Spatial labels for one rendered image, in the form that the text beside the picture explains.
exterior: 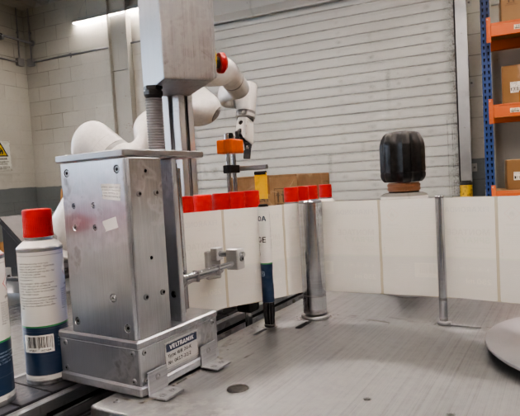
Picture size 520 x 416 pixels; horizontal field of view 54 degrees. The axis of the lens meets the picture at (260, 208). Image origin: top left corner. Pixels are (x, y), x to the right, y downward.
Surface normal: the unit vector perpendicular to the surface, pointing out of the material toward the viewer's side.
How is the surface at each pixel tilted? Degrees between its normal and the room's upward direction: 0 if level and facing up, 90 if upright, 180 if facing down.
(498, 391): 0
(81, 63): 90
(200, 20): 90
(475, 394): 0
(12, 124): 90
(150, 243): 90
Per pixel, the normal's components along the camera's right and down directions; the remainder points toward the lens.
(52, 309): 0.64, 0.00
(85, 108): -0.40, 0.07
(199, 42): 0.40, 0.03
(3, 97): 0.91, -0.03
